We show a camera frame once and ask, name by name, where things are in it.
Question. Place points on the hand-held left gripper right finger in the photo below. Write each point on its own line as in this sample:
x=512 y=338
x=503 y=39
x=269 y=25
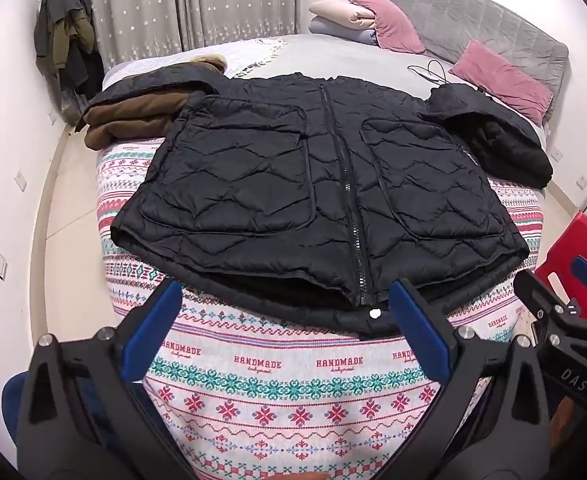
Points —
x=423 y=332

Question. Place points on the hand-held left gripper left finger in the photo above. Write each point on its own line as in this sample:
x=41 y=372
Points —
x=154 y=332

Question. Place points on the black quilted jacket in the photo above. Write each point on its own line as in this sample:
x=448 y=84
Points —
x=253 y=180

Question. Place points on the black folded clothes pile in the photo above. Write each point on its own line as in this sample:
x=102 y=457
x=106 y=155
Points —
x=518 y=160

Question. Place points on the hanging dark clothes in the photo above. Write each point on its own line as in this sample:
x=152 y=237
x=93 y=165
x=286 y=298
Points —
x=68 y=45

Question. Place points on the red chair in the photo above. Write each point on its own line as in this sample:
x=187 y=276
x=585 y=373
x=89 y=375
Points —
x=581 y=237

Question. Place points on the patterned knit-print blanket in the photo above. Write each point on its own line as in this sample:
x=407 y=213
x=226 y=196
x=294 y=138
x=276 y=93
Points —
x=293 y=385

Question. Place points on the pink velvet pillow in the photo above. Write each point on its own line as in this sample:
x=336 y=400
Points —
x=391 y=22
x=503 y=80

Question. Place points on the brown coat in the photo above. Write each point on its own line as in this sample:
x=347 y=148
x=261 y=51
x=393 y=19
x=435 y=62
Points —
x=123 y=120

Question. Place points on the white fringed throw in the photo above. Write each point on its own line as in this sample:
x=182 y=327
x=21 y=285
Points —
x=213 y=60

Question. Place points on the grey padded headboard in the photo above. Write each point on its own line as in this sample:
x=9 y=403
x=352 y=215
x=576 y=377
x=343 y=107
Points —
x=473 y=15

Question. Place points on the bed with grey sheet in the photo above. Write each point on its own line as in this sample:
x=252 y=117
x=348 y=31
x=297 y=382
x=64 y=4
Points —
x=353 y=55

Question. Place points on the grey folded blanket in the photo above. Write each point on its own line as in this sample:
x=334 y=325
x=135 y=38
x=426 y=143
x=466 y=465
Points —
x=341 y=34

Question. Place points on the grey star-print curtain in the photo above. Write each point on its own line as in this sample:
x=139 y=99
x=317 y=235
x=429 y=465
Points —
x=188 y=5

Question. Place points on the beige folded duvet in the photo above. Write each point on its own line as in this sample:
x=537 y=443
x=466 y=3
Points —
x=336 y=10

